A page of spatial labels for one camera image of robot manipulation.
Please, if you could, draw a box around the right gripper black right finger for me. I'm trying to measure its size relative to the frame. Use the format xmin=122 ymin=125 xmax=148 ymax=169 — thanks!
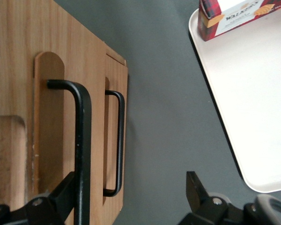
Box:
xmin=179 ymin=171 xmax=229 ymax=225

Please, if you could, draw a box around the wooden drawer at cabinet base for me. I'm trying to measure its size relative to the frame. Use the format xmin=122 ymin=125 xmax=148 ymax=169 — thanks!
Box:
xmin=102 ymin=46 xmax=129 ymax=225

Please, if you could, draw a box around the beige plastic tray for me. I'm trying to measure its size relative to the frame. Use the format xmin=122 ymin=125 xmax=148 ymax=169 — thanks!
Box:
xmin=188 ymin=7 xmax=281 ymax=194

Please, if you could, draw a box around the red tartan shortbread box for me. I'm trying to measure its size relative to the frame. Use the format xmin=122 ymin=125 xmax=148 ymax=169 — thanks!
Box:
xmin=198 ymin=0 xmax=281 ymax=43

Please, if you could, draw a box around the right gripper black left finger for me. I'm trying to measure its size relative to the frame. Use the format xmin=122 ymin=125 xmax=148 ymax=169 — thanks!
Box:
xmin=25 ymin=171 xmax=76 ymax=225

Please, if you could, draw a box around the long black metal drawer handle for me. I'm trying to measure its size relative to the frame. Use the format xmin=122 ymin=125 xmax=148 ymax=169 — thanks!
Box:
xmin=46 ymin=79 xmax=93 ymax=225

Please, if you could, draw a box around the short black metal drawer handle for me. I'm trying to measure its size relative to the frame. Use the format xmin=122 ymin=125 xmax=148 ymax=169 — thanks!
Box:
xmin=103 ymin=90 xmax=126 ymax=198

